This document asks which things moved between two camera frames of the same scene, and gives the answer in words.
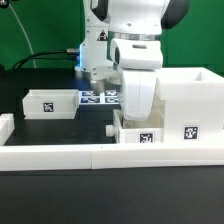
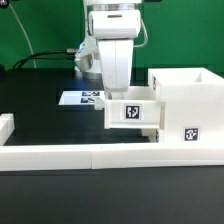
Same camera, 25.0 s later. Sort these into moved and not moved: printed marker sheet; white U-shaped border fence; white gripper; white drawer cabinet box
Moved: white gripper
Not moved: printed marker sheet; white U-shaped border fence; white drawer cabinet box
